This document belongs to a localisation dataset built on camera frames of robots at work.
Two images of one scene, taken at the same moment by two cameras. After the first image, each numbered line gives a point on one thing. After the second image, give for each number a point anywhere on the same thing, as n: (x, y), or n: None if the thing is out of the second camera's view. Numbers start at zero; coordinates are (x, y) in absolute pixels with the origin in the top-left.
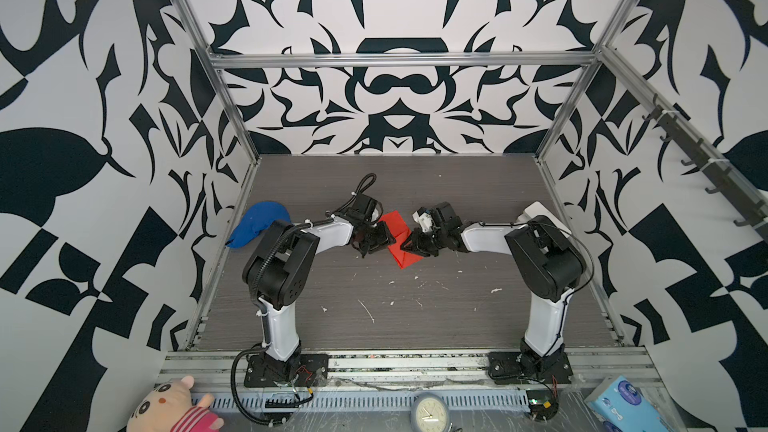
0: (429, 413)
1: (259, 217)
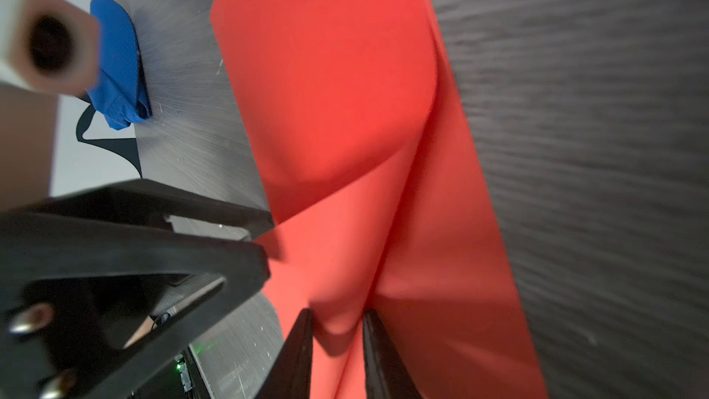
0: None
1: (120, 90)
